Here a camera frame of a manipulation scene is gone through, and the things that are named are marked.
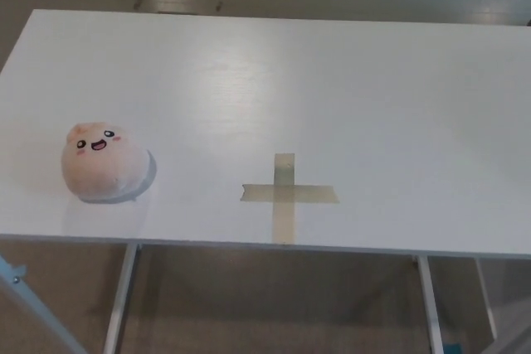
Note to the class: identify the pink dumpling plush toy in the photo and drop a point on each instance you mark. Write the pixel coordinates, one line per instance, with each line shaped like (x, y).
(99, 163)

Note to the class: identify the white table leg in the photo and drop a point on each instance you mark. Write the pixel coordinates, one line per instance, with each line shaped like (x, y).
(430, 308)
(486, 300)
(119, 300)

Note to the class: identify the notched beige tape strip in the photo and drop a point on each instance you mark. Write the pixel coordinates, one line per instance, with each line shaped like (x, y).
(315, 194)

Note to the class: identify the teal tape piece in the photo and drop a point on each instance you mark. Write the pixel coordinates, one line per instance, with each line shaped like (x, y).
(451, 348)

